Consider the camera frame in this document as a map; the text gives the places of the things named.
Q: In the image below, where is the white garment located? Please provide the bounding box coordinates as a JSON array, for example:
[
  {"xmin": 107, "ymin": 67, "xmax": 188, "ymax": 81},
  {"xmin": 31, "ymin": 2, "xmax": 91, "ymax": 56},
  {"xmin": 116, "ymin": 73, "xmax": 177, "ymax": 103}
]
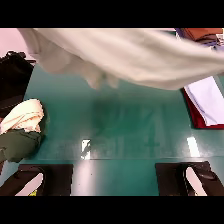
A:
[{"xmin": 17, "ymin": 28, "xmax": 224, "ymax": 91}]

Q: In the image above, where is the red garment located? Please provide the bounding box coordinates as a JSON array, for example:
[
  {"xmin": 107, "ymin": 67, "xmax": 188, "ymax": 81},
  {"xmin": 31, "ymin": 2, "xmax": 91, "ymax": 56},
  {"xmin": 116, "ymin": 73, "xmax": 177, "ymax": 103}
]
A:
[{"xmin": 180, "ymin": 87, "xmax": 224, "ymax": 130}]

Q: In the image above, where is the cream garment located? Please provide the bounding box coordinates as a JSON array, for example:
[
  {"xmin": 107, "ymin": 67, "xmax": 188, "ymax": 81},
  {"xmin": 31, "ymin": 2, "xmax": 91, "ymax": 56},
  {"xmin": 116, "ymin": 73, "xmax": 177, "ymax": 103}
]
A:
[{"xmin": 0, "ymin": 98, "xmax": 45, "ymax": 135}]

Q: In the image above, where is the dark green garment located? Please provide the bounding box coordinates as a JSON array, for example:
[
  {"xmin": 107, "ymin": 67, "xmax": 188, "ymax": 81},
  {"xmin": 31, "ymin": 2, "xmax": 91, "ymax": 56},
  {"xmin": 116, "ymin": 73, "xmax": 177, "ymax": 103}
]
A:
[{"xmin": 0, "ymin": 113, "xmax": 50, "ymax": 164}]

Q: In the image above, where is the black garment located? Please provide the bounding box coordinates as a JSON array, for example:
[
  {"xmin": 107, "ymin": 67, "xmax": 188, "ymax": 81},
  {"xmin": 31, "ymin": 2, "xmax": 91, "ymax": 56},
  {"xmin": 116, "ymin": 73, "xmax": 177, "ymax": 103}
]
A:
[{"xmin": 0, "ymin": 50, "xmax": 35, "ymax": 118}]

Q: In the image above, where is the brown garment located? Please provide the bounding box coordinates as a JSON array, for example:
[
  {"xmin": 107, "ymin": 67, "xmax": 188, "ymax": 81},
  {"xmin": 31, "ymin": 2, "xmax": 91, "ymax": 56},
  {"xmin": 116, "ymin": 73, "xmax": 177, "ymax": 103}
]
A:
[{"xmin": 181, "ymin": 28, "xmax": 224, "ymax": 42}]

